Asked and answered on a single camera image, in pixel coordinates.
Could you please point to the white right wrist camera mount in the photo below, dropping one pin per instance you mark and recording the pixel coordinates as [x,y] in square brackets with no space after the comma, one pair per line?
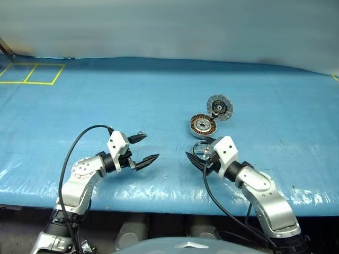
[225,150]

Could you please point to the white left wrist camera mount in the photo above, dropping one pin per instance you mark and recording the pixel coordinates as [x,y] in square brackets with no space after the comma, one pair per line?
[116,143]

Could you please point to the grey robot torso shell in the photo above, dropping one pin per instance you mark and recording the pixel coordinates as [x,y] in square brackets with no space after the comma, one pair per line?
[164,246]

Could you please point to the round silver motor stator housing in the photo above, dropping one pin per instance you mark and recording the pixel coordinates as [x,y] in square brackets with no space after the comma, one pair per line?
[203,126]

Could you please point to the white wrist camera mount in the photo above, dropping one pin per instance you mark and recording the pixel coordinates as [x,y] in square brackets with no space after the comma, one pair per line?
[116,143]
[225,150]

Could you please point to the yellow tape double square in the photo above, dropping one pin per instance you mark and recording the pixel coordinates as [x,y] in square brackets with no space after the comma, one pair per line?
[29,76]

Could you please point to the blue plastic table cover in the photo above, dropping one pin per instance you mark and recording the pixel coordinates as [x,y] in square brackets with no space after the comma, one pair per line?
[164,92]

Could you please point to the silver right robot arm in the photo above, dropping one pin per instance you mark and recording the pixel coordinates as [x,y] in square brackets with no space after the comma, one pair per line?
[272,203]

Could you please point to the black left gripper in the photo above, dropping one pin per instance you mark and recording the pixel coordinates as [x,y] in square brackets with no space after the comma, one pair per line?
[125,160]

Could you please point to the finned motor cover with board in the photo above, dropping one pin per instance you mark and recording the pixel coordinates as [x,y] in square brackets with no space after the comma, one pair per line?
[219,107]

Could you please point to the slanted metal bar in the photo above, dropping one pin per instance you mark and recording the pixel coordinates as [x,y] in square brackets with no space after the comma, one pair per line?
[6,47]

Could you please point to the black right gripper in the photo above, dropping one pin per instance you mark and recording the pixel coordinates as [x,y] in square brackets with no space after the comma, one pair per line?
[212,165]

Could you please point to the grey rounded cylinder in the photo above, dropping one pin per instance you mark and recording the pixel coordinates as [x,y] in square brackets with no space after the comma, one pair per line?
[131,231]
[204,231]

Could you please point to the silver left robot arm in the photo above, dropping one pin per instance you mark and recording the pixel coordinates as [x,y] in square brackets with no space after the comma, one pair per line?
[79,185]

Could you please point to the shiny silver rotor disc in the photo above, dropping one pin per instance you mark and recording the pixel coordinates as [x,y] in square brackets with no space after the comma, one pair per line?
[199,149]

